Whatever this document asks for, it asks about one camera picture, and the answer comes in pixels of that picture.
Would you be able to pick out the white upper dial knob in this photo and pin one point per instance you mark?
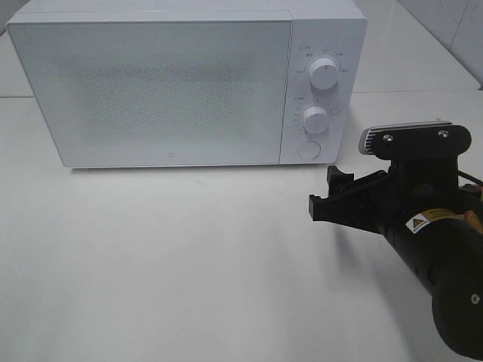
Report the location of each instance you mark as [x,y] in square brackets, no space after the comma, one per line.
[323,72]

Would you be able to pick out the white microwave oven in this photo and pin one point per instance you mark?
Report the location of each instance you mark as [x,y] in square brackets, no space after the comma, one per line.
[318,28]

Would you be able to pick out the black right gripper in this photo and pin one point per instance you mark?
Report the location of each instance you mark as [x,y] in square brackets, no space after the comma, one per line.
[418,200]

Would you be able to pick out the white lower dial knob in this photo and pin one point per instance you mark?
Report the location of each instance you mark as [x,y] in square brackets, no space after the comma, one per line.
[315,120]

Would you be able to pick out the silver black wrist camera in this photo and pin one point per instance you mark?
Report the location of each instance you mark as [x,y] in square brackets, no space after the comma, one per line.
[415,141]

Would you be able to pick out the round white door button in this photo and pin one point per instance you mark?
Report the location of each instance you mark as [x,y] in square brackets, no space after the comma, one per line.
[309,150]

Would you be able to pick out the white microwave door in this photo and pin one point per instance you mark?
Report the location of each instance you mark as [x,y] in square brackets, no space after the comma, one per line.
[158,94]

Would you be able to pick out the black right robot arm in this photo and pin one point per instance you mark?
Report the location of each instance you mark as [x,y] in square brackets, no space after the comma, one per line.
[451,272]

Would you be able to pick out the white dial knob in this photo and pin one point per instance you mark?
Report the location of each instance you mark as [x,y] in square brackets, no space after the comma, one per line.
[315,120]
[323,72]

